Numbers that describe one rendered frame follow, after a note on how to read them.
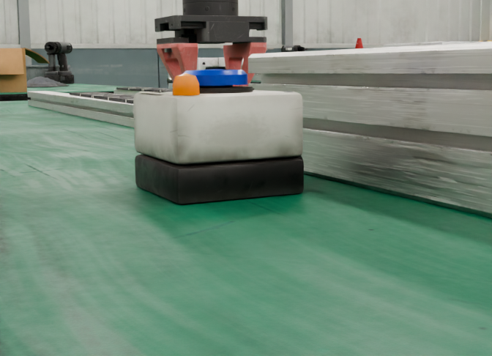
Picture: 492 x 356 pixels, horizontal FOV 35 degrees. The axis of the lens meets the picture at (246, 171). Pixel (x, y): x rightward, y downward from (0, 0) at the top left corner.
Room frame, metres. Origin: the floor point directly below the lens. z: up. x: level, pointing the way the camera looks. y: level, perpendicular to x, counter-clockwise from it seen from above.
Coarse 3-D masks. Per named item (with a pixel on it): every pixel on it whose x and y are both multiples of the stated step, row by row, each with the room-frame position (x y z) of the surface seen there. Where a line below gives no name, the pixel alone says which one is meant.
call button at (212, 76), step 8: (184, 72) 0.47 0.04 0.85; (192, 72) 0.46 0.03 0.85; (200, 72) 0.46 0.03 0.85; (208, 72) 0.46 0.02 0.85; (216, 72) 0.46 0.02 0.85; (224, 72) 0.46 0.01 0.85; (232, 72) 0.46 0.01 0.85; (240, 72) 0.46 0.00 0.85; (200, 80) 0.46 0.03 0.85; (208, 80) 0.45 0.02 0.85; (216, 80) 0.45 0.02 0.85; (224, 80) 0.45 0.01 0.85; (232, 80) 0.46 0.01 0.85; (240, 80) 0.46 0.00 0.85
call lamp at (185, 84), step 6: (180, 78) 0.43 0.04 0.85; (186, 78) 0.43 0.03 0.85; (192, 78) 0.43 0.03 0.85; (174, 84) 0.43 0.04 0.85; (180, 84) 0.43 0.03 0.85; (186, 84) 0.43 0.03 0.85; (192, 84) 0.43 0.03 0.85; (198, 84) 0.43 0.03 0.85; (174, 90) 0.43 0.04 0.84; (180, 90) 0.43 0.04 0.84; (186, 90) 0.43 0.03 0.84; (192, 90) 0.43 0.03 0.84; (198, 90) 0.43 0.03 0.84
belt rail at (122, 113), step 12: (36, 96) 1.59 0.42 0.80; (48, 96) 1.47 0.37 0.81; (60, 96) 1.38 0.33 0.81; (72, 96) 1.33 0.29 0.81; (48, 108) 1.48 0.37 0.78; (60, 108) 1.39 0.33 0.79; (72, 108) 1.30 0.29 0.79; (84, 108) 1.25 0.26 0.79; (96, 108) 1.19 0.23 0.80; (108, 108) 1.10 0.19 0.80; (120, 108) 1.05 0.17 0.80; (132, 108) 1.00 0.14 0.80; (108, 120) 1.10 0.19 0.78; (120, 120) 1.05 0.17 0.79; (132, 120) 1.00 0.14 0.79
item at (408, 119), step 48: (384, 48) 0.46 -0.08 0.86; (432, 48) 0.42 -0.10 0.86; (480, 48) 0.38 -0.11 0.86; (336, 96) 0.50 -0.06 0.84; (384, 96) 0.45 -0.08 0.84; (432, 96) 0.41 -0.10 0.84; (480, 96) 0.38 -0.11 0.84; (336, 144) 0.50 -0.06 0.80; (384, 144) 0.45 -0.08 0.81; (432, 144) 0.43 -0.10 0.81; (480, 144) 0.39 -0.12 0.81; (384, 192) 0.46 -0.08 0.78; (432, 192) 0.41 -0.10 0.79; (480, 192) 0.38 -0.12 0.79
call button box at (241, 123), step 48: (144, 96) 0.47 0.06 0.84; (192, 96) 0.43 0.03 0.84; (240, 96) 0.44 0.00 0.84; (288, 96) 0.45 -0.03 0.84; (144, 144) 0.47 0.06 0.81; (192, 144) 0.42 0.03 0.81; (240, 144) 0.44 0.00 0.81; (288, 144) 0.45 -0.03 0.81; (192, 192) 0.42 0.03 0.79; (240, 192) 0.44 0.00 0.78; (288, 192) 0.45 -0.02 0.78
